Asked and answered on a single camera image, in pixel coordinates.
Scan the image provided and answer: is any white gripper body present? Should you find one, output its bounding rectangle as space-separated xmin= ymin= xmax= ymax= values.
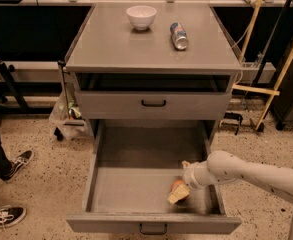
xmin=183 ymin=161 xmax=213 ymax=190

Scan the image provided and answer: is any orange fruit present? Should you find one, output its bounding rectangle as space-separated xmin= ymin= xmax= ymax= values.
xmin=172 ymin=180 xmax=189 ymax=200

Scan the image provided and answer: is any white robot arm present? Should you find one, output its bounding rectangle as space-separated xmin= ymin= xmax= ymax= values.
xmin=168 ymin=151 xmax=293 ymax=240

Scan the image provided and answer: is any open grey middle drawer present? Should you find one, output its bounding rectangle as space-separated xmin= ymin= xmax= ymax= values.
xmin=67 ymin=120 xmax=241 ymax=234

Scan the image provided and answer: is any closed grey upper drawer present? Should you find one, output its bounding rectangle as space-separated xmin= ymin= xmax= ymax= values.
xmin=75 ymin=91 xmax=231 ymax=120

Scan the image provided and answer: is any grey drawer cabinet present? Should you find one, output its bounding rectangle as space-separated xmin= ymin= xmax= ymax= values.
xmin=64 ymin=1 xmax=243 ymax=145

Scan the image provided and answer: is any silver blue soda can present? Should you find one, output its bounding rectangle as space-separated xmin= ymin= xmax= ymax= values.
xmin=170 ymin=22 xmax=189 ymax=50

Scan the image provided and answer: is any white ceramic bowl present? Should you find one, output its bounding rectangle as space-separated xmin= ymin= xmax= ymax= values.
xmin=126 ymin=5 xmax=157 ymax=30

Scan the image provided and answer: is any black sneaker upper left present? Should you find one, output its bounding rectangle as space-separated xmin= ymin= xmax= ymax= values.
xmin=3 ymin=150 xmax=33 ymax=182

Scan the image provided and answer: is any black sneaker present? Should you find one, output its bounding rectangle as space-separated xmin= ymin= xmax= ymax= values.
xmin=0 ymin=206 xmax=26 ymax=229
xmin=3 ymin=150 xmax=33 ymax=182

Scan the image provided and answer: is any black sneaker lower left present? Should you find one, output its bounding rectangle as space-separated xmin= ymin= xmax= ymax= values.
xmin=0 ymin=206 xmax=26 ymax=229

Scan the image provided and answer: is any black metal stand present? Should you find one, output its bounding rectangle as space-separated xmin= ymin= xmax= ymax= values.
xmin=0 ymin=61 xmax=29 ymax=112

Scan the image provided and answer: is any black drawer handle lower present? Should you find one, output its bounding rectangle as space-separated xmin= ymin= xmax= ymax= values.
xmin=139 ymin=223 xmax=167 ymax=235

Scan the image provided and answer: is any black drawer handle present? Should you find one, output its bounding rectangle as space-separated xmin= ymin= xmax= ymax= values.
xmin=141 ymin=100 xmax=167 ymax=108
xmin=139 ymin=223 xmax=167 ymax=235

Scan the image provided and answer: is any black drawer handle upper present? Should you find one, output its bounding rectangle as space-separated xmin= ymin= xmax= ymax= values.
xmin=141 ymin=100 xmax=167 ymax=108

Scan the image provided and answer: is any wooden easel frame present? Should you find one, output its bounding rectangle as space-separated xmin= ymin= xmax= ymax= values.
xmin=233 ymin=0 xmax=293 ymax=132

